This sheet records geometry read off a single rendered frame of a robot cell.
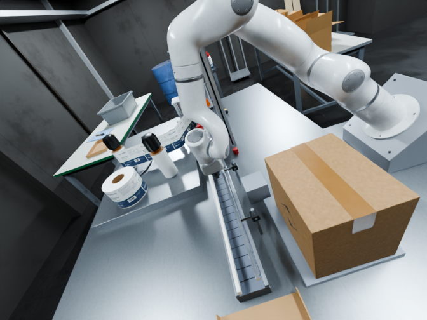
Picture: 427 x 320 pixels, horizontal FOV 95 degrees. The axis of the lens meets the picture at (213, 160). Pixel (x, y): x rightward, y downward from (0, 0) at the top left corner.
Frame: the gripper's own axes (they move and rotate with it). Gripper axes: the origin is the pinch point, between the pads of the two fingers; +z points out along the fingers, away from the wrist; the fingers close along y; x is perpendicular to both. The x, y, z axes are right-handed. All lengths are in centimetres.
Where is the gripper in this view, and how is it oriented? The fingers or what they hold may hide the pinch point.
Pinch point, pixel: (216, 174)
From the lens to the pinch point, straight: 97.6
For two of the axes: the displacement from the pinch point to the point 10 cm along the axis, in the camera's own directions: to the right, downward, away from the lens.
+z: 2.7, 5.0, 8.2
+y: -9.3, 3.7, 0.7
